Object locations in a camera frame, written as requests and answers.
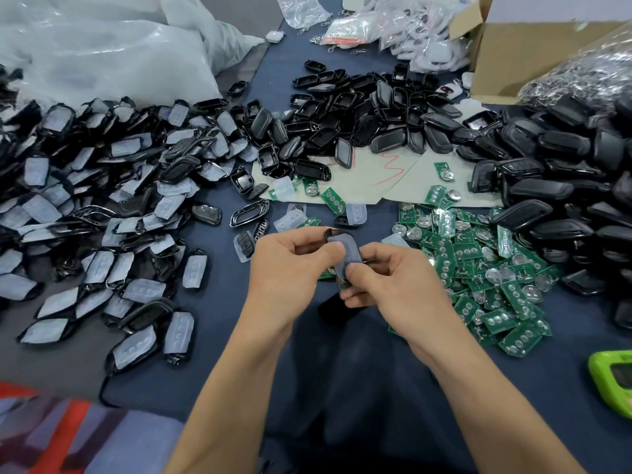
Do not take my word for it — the person's left hand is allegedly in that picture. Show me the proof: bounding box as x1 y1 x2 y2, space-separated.
242 226 347 340

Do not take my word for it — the person's right hand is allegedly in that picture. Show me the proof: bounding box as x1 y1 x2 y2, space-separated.
340 242 467 359

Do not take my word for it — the pile of green circuit boards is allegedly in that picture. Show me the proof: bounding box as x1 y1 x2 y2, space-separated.
269 157 554 359

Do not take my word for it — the pile of black shell halves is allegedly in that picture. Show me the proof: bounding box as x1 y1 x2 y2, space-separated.
229 59 500 194

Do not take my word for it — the pile of assembled black fobs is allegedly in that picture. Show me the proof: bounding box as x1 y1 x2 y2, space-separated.
469 88 632 332

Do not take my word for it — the pile of shells with pads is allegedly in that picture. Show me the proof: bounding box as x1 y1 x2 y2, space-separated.
0 64 273 376

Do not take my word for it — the person's left forearm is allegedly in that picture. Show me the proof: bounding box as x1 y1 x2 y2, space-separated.
163 315 298 474

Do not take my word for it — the person's right forearm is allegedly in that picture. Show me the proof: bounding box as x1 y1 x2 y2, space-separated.
415 330 589 474

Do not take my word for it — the clear plastic film piece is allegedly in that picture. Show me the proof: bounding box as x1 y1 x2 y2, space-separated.
273 207 309 235

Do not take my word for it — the small clear film piece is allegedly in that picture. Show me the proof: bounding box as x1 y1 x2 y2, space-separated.
344 203 369 227

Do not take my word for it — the yellow-green object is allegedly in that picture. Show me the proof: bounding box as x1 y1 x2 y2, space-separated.
589 350 632 421

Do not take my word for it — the clear bag with red label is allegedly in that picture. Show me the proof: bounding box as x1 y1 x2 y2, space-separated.
321 13 384 47

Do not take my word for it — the heap of clear parts bags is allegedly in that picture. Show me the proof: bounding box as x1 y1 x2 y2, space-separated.
380 0 470 75

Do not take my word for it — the red blue striped bag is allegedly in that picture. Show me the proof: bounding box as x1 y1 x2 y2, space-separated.
0 382 184 474

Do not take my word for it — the small crumpled clear plastic bag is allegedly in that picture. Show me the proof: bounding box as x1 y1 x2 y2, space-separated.
277 0 332 30

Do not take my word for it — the large open cardboard box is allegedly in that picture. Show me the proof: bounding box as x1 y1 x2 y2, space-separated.
449 0 632 105

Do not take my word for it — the clear bag of metal parts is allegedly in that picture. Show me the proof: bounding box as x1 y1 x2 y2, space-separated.
518 39 632 115

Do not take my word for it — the large white plastic bag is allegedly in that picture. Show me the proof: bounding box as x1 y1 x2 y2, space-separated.
0 0 266 109

